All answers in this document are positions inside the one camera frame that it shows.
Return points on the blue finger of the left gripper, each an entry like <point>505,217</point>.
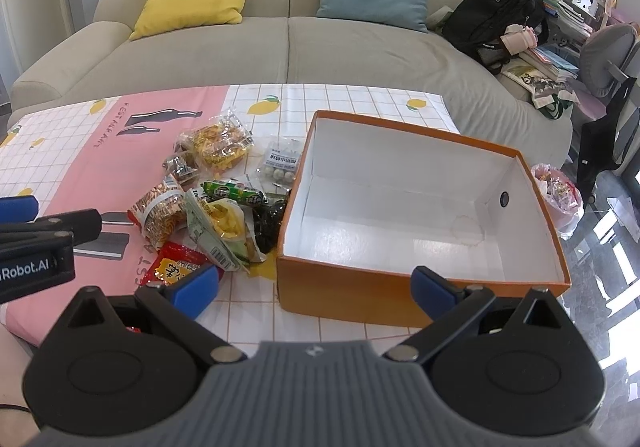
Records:
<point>18,209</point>

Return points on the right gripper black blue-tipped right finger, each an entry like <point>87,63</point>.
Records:
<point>503,363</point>

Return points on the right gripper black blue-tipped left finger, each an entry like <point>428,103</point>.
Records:
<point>125,363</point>

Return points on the red snack packet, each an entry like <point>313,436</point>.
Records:
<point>173,262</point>

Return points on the peanut snack bag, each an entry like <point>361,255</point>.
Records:
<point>160,212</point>

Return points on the yellow chips white bag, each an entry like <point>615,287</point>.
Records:
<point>223,230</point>

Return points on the small brown snack packet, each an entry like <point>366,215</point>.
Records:
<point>183,167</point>

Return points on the green snack tube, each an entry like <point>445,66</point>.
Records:
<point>235,191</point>

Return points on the dark seaweed snack bag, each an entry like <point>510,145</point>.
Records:
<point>267,223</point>

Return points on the yellow snack clear bag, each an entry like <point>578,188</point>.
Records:
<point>218,146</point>

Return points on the white balls snack pack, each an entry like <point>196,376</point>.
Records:
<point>279,163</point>

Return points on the pink white checked tablecloth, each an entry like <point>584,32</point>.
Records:
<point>107,153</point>

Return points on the pink trash bin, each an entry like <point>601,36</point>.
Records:
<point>563,199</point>

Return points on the orange cardboard box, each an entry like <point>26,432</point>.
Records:
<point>373,199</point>

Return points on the black garment on chair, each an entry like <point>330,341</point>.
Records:
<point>597,142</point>

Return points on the beige sofa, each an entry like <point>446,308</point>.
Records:
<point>285,41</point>

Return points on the grey office chair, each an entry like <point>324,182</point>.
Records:
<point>607,58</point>

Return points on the black backpack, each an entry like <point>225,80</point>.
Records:
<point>493,31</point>

